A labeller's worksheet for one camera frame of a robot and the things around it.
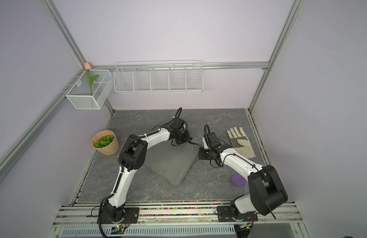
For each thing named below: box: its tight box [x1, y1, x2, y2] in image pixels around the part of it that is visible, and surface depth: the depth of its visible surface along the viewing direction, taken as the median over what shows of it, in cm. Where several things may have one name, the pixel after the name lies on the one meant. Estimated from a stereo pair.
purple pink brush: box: [230, 173, 247, 186], surface depth 86 cm
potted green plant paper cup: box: [91, 129, 120, 156], surface depth 91 cm
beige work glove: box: [227, 126, 257, 159], surface depth 104 cm
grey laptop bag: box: [144, 139, 200, 187], surface depth 88 cm
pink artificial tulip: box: [84, 62, 100, 96], surface depth 93 cm
